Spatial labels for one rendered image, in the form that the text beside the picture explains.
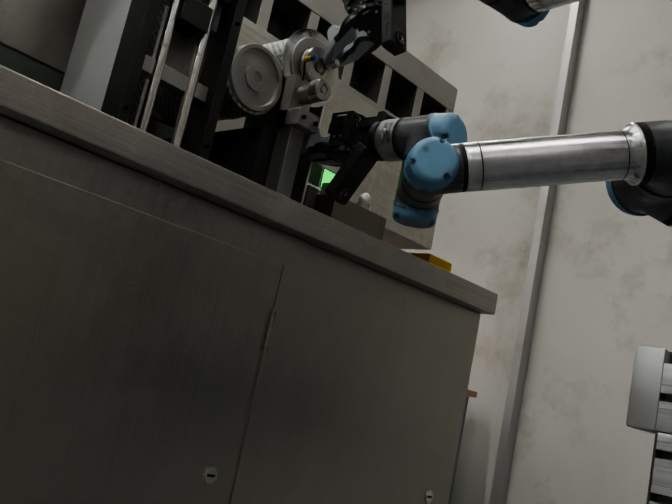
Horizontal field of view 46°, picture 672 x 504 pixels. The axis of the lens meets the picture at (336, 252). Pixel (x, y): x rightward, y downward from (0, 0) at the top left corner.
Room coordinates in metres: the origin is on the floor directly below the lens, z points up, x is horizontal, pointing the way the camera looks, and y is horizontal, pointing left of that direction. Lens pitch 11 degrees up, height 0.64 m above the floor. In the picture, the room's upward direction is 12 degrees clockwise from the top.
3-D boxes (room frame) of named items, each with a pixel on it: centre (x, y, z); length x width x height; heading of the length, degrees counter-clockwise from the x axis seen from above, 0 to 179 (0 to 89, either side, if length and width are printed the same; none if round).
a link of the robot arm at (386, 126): (1.32, -0.06, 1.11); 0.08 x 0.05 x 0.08; 136
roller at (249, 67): (1.42, 0.29, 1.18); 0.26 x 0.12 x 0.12; 46
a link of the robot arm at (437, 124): (1.27, -0.12, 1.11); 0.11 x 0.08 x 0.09; 46
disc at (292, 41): (1.42, 0.12, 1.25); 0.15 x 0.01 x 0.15; 136
